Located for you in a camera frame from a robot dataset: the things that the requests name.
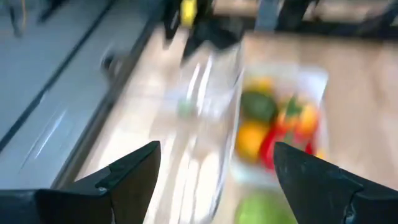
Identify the clear plastic bin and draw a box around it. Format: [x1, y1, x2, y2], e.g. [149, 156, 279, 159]
[146, 118, 243, 224]
[164, 40, 246, 131]

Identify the clear container with produce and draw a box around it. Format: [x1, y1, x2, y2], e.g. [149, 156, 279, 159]
[231, 63, 330, 190]

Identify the red apple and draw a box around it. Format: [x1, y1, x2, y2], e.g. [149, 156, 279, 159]
[259, 124, 315, 171]

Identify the orange mango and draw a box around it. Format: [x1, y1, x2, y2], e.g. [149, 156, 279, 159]
[235, 120, 271, 163]

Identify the dark green avocado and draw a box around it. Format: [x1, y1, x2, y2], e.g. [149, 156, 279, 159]
[241, 91, 280, 124]

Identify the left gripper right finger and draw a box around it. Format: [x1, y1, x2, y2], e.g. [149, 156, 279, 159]
[273, 141, 398, 224]

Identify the light green chayote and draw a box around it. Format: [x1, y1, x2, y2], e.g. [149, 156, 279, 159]
[233, 191, 298, 224]

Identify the orange tomato with green leaf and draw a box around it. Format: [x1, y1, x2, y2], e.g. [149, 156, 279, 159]
[275, 95, 320, 141]

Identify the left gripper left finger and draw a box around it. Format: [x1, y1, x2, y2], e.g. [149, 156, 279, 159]
[0, 140, 162, 224]

